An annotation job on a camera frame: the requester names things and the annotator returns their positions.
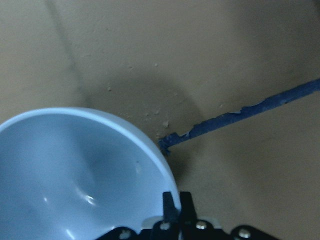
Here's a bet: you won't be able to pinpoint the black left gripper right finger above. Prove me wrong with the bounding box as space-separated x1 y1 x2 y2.
179 191 198 223

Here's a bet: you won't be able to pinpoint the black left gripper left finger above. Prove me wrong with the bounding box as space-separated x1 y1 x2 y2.
162 191 180 223

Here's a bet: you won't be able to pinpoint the blue bowl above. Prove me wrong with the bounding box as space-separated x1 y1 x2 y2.
0 107 181 240

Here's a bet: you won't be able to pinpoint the torn blue tape bits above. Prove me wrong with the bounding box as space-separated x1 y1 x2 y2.
158 79 320 154

